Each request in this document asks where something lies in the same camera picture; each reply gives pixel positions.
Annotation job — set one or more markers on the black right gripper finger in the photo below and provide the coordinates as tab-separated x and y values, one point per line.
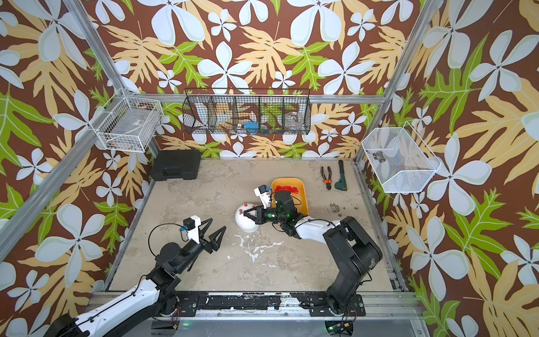
255	212
257	220

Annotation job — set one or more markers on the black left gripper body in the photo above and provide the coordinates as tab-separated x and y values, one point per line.
196	250

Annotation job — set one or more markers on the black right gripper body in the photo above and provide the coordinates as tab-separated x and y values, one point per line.
271	215

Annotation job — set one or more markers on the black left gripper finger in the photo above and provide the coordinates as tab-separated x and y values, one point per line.
202	229
215	239

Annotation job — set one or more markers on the white dome screw fixture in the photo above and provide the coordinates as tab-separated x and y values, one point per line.
243	222

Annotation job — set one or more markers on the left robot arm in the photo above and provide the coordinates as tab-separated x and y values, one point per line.
154	293

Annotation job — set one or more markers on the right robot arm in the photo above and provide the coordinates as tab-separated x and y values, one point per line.
354	252

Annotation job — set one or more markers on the pile of red sleeves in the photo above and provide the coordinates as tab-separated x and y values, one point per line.
288	188

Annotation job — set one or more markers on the yellow plastic tray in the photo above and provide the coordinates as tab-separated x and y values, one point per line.
300	200

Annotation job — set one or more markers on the black plastic tool case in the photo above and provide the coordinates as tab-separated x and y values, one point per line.
171	164

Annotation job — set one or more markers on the green pipe wrench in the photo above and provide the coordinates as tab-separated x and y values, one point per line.
341	184

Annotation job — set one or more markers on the white mesh basket right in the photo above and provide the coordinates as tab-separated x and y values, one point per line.
402	161

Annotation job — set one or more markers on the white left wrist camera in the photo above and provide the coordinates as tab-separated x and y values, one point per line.
191	228

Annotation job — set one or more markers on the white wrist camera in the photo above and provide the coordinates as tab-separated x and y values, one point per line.
265	195
191	228

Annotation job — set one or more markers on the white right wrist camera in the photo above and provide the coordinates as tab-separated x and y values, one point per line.
265	195

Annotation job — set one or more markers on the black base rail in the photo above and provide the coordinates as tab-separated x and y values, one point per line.
313	304

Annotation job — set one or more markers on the orange handled pliers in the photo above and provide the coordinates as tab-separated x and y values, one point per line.
326	174

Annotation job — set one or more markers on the black wire basket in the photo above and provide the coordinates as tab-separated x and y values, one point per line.
250	111

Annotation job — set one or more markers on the white wire basket left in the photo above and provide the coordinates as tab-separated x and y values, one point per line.
127	122

